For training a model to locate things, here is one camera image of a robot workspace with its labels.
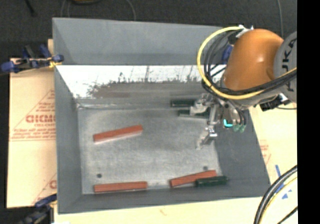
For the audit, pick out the dark green flat block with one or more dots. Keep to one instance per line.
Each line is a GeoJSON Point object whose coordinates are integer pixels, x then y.
{"type": "Point", "coordinates": [211, 181]}
{"type": "Point", "coordinates": [183, 113]}

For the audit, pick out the grey metal bin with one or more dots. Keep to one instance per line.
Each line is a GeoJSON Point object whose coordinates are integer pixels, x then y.
{"type": "Point", "coordinates": [150, 150]}

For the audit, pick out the red-brown flat block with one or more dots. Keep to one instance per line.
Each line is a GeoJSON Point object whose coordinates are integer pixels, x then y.
{"type": "Point", "coordinates": [120, 186]}
{"type": "Point", "coordinates": [190, 179]}
{"type": "Point", "coordinates": [117, 133]}

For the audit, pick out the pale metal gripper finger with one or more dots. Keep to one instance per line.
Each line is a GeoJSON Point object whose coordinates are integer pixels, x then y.
{"type": "Point", "coordinates": [198, 110]}
{"type": "Point", "coordinates": [208, 135]}

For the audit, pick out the black cylinder on white bracket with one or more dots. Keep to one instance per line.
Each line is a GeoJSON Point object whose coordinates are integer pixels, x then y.
{"type": "Point", "coordinates": [270, 104]}

